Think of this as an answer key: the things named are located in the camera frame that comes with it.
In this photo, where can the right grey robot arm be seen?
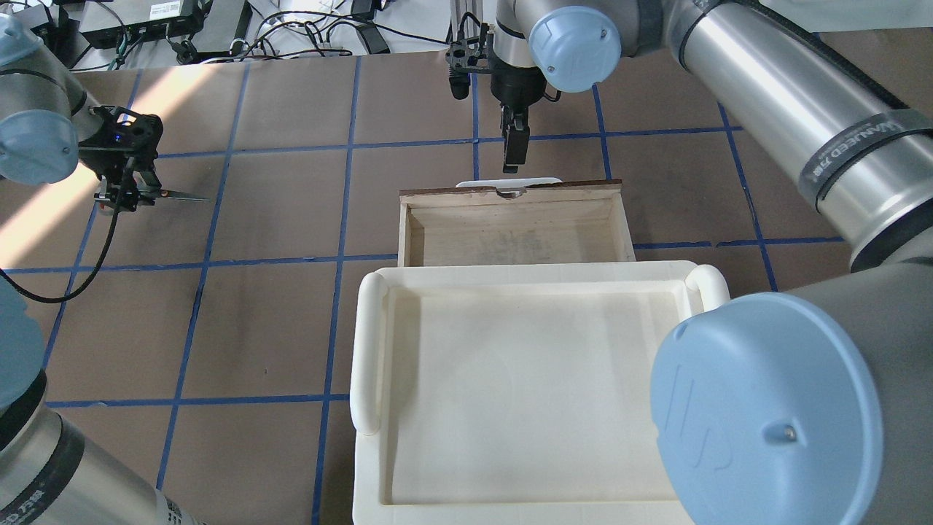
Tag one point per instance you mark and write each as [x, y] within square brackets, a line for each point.
[810, 402]

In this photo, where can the orange grey scissors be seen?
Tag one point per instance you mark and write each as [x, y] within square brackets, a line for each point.
[174, 196]

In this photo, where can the white plastic tray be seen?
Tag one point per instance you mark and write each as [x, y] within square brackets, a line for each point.
[516, 394]

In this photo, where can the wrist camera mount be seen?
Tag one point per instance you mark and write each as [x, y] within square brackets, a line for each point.
[122, 134]
[467, 55]

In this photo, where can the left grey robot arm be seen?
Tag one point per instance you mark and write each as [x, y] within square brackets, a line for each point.
[51, 473]

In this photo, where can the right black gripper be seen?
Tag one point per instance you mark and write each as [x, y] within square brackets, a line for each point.
[517, 87]

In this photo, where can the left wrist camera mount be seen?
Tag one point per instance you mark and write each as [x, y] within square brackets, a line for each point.
[122, 134]

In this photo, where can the wooden drawer with white handle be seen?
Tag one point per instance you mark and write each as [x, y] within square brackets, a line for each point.
[541, 221]

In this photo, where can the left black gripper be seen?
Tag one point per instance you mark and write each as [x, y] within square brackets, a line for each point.
[124, 191]

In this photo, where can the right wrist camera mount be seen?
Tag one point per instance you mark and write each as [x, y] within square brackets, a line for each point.
[467, 55]

